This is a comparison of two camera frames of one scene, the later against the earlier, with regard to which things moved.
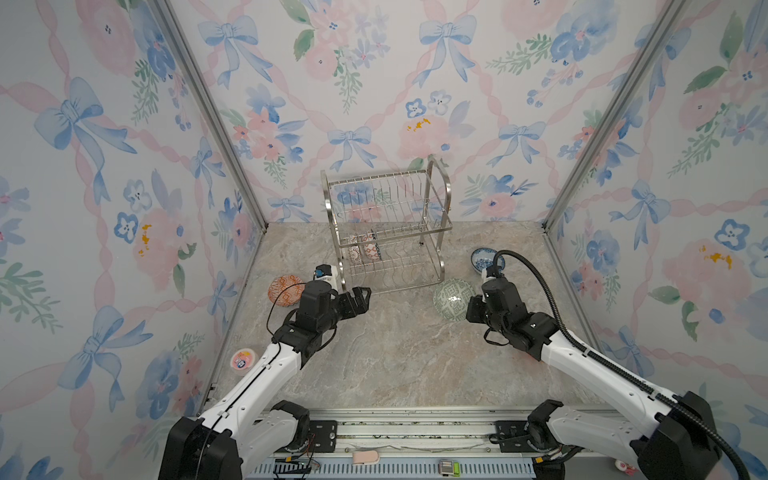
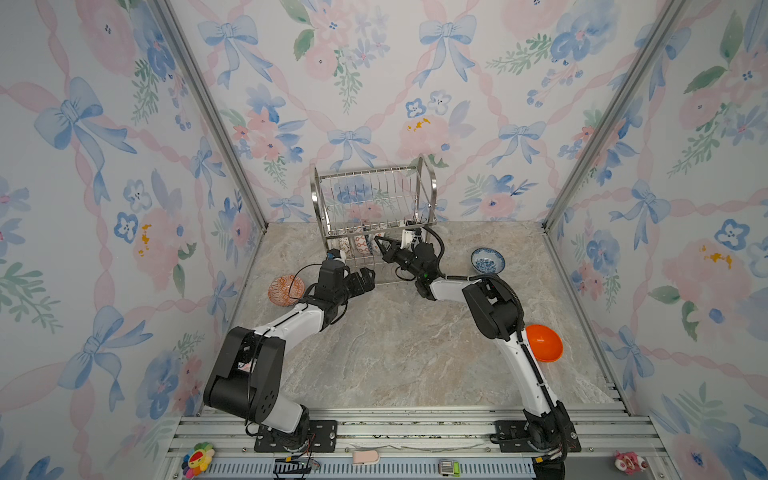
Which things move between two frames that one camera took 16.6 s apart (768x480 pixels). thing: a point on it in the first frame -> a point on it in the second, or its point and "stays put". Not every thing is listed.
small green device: x=449 y=468 stays put
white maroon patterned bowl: x=354 y=252 -> x=343 y=244
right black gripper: x=474 y=305 -> x=394 y=252
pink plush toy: x=626 y=467 stays put
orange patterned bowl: x=291 y=296 stays put
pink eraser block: x=370 y=457 stays put
